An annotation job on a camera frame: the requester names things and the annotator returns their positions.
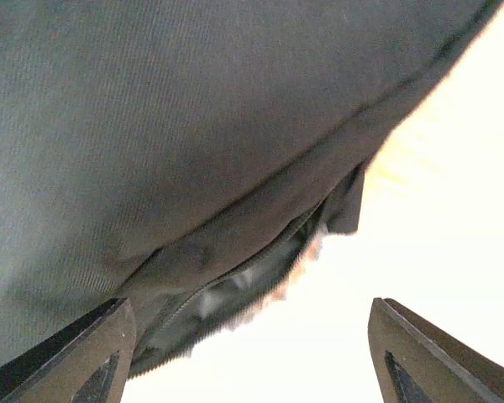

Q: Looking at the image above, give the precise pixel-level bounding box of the black student bag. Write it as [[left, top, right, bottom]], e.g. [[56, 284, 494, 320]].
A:
[[0, 1, 499, 367]]

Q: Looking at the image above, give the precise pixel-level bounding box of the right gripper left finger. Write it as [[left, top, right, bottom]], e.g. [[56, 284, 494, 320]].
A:
[[0, 298, 136, 402]]

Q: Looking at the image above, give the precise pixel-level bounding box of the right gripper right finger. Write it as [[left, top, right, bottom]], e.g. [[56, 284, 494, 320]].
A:
[[368, 298, 504, 403]]

